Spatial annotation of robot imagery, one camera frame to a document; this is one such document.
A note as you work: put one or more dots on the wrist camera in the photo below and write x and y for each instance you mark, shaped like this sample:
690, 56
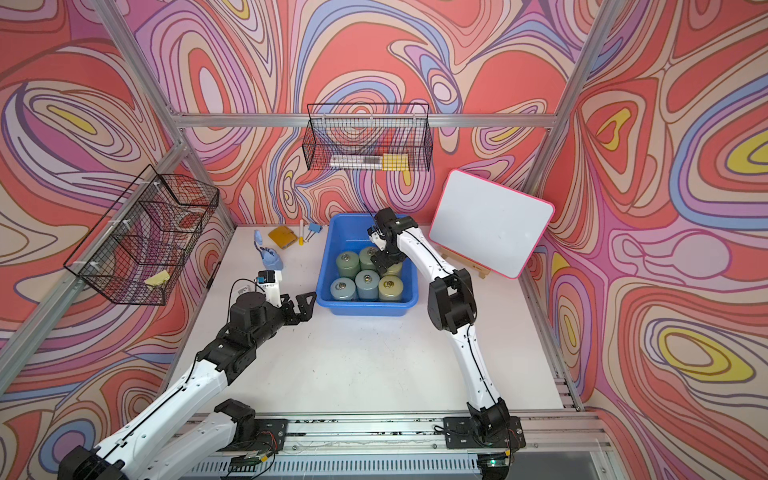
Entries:
269, 283
389, 225

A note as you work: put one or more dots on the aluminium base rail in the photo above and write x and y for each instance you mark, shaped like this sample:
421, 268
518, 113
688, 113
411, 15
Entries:
540, 445

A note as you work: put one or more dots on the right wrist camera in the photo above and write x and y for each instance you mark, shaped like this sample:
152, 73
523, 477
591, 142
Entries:
389, 225

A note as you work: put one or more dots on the blue binder clip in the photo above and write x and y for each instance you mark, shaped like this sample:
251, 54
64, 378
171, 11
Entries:
313, 229

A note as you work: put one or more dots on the blue plastic basket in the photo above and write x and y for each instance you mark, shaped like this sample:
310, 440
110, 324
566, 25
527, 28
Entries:
349, 232

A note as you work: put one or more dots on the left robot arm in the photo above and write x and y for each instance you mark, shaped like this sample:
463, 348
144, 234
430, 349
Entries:
180, 390

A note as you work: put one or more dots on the wooden easel stand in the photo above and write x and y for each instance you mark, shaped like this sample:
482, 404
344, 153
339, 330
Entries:
457, 259

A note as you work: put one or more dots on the white board pink frame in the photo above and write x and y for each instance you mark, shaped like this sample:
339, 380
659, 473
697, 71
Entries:
489, 224

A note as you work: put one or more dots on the white yellow marker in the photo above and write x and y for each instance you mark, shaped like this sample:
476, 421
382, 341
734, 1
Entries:
301, 231

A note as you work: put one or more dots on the yellow sponge in left basket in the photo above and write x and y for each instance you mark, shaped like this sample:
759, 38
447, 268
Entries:
158, 280

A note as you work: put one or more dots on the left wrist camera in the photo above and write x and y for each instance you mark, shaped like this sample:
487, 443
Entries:
269, 283

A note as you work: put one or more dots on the black wire basket back wall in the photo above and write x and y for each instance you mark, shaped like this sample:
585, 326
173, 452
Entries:
368, 128

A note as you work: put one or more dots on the yellow leather wallet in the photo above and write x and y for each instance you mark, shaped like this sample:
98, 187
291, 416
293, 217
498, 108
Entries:
283, 236

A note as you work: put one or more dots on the yellow item in back basket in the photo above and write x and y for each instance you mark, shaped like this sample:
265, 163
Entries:
395, 162

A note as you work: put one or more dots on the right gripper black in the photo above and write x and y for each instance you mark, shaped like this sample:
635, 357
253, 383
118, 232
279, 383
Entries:
382, 262

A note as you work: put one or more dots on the white tube in back basket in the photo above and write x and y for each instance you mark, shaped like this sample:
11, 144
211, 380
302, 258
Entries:
356, 162

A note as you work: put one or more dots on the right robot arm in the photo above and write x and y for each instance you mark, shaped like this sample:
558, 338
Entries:
452, 309

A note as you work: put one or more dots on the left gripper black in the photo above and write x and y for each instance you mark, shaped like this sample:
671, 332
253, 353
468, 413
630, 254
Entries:
303, 314

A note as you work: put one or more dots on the black wire basket left wall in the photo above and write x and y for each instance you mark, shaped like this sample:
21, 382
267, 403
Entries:
159, 219

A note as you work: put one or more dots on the black wire basket wall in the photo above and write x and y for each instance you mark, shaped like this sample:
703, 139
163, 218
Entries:
368, 128
159, 219

